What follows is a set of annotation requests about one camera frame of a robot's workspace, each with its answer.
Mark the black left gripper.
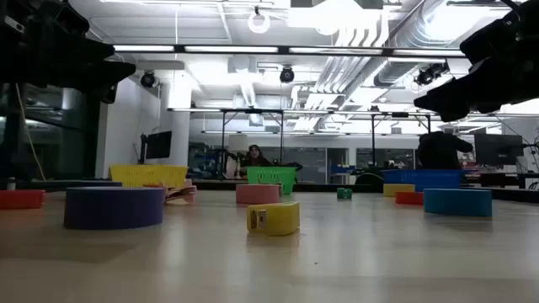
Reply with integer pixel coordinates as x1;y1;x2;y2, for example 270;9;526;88
0;0;136;93

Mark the light blue tape roll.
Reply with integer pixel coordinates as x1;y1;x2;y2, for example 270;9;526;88
423;188;494;218

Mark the yellow plastic basket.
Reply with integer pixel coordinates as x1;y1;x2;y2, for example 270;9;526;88
109;164;189;189

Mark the yellow tape roll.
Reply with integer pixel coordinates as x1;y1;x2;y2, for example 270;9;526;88
382;183;417;198

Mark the purple tape roll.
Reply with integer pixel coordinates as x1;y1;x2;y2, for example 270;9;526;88
63;186;166;231

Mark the pink staple remover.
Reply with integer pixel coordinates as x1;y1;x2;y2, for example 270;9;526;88
163;178;199;206

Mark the pink tape roll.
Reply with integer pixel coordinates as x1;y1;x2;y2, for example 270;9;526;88
235;183;282;205

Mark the yellow mini stapler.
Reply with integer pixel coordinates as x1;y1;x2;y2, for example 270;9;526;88
246;201;302;237

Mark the black computer monitor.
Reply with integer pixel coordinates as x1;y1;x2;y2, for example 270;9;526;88
140;130;173;165
473;133;525;167

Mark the person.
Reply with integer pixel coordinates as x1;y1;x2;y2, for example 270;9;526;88
416;130;474;171
238;144;274;178

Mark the dark office desk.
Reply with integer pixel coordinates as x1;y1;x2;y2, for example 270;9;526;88
475;170;539;190

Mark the blue plastic basket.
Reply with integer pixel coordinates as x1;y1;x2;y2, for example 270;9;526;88
382;169;465;194

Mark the black office chair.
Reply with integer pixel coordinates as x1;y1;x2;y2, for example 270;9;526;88
355;172;385;186

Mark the white table lamp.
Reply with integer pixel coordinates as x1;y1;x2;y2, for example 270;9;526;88
225;133;250;180

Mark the green plastic basket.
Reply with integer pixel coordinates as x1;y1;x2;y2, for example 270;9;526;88
246;166;297;195

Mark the yellow extension cable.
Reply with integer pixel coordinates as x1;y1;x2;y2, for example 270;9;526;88
14;82;47;183

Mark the black rig frame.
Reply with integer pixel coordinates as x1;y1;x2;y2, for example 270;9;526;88
219;108;285;181
370;111;433;168

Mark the black aluminium table frame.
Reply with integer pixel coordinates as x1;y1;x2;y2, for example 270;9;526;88
0;179;539;202

